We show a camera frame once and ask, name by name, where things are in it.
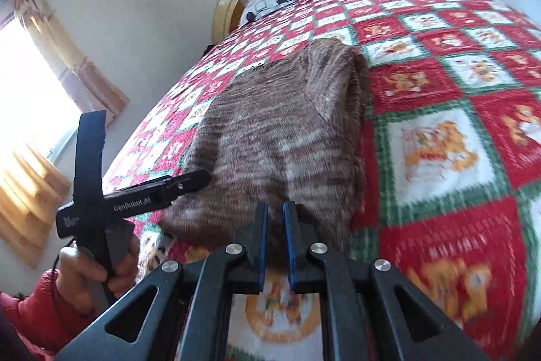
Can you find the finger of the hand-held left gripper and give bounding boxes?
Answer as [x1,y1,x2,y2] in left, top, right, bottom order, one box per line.
[163,169,212,199]

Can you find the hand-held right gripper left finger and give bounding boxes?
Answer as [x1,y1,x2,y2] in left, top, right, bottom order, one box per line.
[54,201,269,361]

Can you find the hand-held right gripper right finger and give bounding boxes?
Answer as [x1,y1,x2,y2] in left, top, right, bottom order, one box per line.
[282,200,491,361]

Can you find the brown knit sweater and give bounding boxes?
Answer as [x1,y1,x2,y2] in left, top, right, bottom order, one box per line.
[161,37,373,273]

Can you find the person's left hand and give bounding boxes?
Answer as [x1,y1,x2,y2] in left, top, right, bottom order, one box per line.
[55,236,140,304]

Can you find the yellow curtain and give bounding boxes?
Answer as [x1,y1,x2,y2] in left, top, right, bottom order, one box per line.
[0,145,72,269]
[10,0,130,127]

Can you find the window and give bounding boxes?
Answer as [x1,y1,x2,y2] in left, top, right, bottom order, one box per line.
[0,16,79,159]

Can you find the red checkered printed blanket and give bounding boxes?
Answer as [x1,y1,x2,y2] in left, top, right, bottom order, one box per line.
[101,0,541,361]

